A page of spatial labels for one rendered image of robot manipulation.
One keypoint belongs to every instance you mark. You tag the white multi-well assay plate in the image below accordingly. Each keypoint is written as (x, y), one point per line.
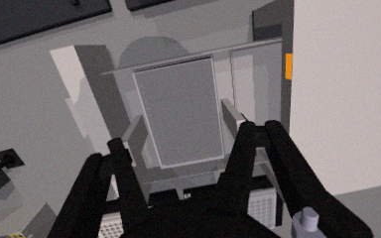
(262, 206)

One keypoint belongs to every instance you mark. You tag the grey bench mat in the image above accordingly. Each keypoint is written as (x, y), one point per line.
(34, 117)

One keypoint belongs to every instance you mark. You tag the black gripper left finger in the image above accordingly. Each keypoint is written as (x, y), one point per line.
(82, 211)

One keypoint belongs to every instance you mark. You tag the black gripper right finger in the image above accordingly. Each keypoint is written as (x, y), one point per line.
(314, 211)

